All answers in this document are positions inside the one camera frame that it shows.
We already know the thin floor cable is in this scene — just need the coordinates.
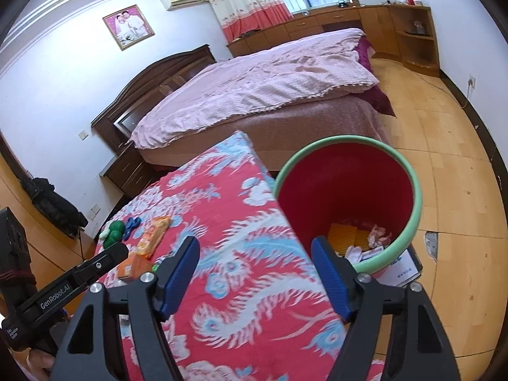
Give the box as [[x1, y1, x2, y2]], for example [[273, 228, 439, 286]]
[[413, 69, 475, 109]]

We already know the blue fidget spinner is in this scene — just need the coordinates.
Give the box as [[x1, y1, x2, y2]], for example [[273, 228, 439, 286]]
[[123, 217, 143, 240]]

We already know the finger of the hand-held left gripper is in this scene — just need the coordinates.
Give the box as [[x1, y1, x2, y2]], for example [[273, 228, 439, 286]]
[[71, 242, 130, 286]]

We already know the green toy broccoli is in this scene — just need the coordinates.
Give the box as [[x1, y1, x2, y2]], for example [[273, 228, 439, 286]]
[[99, 221, 125, 244]]

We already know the orange snack wrapper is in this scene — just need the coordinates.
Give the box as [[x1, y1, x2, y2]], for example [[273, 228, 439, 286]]
[[134, 216, 172, 258]]

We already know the pink quilt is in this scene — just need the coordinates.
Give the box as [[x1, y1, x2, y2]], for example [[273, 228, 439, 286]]
[[130, 28, 381, 149]]

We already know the person's left hand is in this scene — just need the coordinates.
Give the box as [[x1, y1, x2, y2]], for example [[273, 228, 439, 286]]
[[24, 350, 56, 381]]

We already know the brown wooden nightstand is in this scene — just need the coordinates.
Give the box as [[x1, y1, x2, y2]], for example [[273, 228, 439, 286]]
[[99, 143, 159, 199]]

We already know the maroon bed sheet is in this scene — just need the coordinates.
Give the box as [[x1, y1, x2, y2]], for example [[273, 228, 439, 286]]
[[355, 37, 398, 119]]

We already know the small orange box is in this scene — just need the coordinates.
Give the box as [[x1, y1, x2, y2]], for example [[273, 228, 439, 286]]
[[116, 252, 153, 282]]

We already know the wall air conditioner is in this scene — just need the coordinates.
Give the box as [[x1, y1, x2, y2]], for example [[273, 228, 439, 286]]
[[166, 0, 207, 12]]

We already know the white paper ball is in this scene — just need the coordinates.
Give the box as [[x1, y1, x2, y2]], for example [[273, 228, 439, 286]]
[[367, 224, 393, 247]]

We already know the framed wall photo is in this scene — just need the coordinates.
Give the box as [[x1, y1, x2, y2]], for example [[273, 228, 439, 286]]
[[102, 5, 155, 51]]

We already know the cream and red curtain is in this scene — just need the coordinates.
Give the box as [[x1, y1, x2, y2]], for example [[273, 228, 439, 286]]
[[198, 0, 294, 41]]

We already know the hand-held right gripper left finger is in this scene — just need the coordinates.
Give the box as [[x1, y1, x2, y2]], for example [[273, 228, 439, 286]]
[[56, 236, 201, 381]]

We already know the red floral tablecloth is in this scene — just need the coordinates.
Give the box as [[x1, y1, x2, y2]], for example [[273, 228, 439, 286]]
[[63, 130, 387, 381]]

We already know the wooden wardrobe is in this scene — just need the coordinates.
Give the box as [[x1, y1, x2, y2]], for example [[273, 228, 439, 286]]
[[0, 129, 96, 314]]

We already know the black jacket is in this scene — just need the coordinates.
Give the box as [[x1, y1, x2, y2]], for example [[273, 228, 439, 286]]
[[22, 177, 89, 239]]

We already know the white cardboard box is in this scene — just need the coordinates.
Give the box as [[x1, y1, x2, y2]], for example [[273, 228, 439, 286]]
[[381, 244, 423, 286]]

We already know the red plastic bucket green rim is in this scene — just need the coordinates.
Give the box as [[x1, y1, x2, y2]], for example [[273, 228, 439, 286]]
[[274, 135, 422, 274]]

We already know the long wooden cabinet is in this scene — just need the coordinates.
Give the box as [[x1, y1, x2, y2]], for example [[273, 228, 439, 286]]
[[226, 4, 441, 78]]

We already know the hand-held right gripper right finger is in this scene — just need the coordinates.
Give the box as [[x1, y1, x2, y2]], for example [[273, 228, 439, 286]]
[[311, 236, 463, 381]]

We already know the brown wooden bed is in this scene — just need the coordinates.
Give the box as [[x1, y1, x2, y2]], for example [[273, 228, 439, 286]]
[[90, 28, 398, 175]]

